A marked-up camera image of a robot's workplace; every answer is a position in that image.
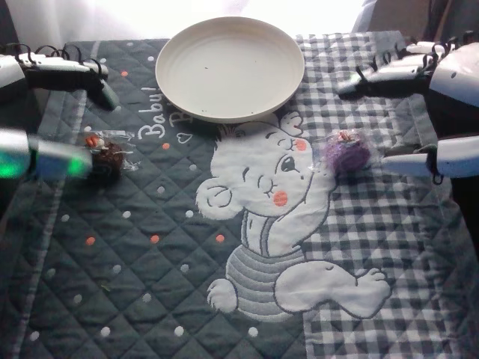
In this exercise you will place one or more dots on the white round plate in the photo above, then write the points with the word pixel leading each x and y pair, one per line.
pixel 228 71

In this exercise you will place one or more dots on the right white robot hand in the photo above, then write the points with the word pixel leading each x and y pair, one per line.
pixel 456 71

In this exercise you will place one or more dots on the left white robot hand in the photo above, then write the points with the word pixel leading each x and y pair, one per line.
pixel 52 76

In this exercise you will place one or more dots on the grey quilt with bear print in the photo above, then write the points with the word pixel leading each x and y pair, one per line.
pixel 149 224

